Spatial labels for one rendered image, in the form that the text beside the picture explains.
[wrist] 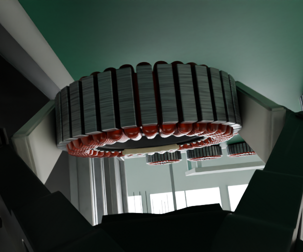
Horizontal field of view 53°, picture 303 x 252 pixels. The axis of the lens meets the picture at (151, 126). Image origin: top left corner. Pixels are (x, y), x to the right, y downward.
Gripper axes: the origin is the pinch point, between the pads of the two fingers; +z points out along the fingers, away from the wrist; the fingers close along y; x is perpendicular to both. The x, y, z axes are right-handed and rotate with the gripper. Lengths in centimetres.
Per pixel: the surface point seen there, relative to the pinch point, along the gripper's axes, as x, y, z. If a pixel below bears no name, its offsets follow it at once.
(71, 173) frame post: -12.6, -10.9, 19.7
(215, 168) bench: -146, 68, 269
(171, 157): -33, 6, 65
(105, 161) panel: -18.5, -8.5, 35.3
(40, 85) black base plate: 1.6, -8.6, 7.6
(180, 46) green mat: 3.6, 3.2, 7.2
